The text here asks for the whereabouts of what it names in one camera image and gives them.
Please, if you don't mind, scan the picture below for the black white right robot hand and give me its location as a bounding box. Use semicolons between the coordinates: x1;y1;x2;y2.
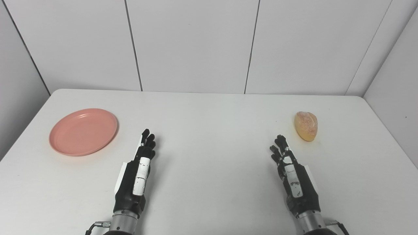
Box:
270;134;322;217

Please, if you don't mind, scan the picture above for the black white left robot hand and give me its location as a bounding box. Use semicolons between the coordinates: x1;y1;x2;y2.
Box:
113;129;156;218

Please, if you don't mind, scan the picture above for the golden bread roll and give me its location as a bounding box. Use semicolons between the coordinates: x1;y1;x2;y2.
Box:
294;111;318;142

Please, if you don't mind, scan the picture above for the pink round plate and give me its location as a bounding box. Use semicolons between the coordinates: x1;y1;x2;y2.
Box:
49;108;118;157

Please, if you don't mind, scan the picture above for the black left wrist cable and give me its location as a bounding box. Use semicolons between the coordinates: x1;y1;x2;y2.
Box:
86;221;111;235

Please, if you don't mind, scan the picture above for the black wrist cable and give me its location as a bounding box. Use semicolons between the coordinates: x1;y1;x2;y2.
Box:
86;221;111;235
327;220;350;235

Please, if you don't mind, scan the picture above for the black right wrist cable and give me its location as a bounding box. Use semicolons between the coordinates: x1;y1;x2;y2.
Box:
327;220;350;235

